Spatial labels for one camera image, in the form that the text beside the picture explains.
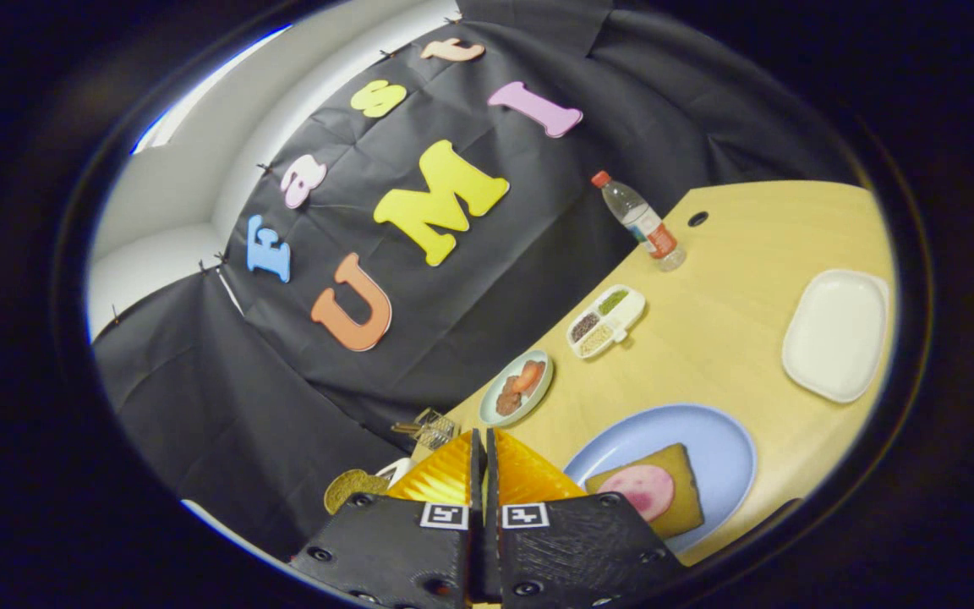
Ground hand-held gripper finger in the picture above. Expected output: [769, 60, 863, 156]
[288, 429, 488, 609]
[487, 429, 691, 609]

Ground brown toasted bread slice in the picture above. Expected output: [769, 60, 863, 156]
[324, 469, 391, 515]

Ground pale green plate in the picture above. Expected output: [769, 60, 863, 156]
[479, 349, 555, 427]

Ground brown meat pieces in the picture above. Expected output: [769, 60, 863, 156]
[495, 376, 526, 417]

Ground red tomato slices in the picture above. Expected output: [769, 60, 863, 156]
[511, 359, 547, 394]

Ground pink ham slice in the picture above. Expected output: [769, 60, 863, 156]
[597, 464, 676, 522]

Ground bread slice under ham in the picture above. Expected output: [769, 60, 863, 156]
[584, 442, 705, 540]

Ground white divided seasoning dish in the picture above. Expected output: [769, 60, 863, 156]
[566, 285, 647, 360]

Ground blue round plate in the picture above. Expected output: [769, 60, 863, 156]
[563, 403, 758, 555]

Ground clear red-capped water bottle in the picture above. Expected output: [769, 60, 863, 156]
[591, 170, 687, 272]

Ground white square plate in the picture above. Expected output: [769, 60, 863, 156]
[781, 269, 890, 404]

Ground small wire basket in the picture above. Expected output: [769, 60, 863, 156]
[391, 408, 458, 451]

